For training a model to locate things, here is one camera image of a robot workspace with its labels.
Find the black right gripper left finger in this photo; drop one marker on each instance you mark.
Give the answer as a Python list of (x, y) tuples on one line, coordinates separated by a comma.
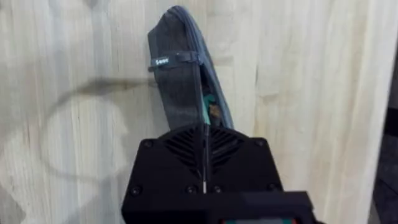
[(168, 168)]

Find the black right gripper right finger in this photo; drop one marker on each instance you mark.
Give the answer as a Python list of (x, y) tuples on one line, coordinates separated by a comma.
[(242, 168)]

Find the dark grey zip pencil bag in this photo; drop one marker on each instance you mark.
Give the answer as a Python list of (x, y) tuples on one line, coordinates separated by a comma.
[(178, 90)]

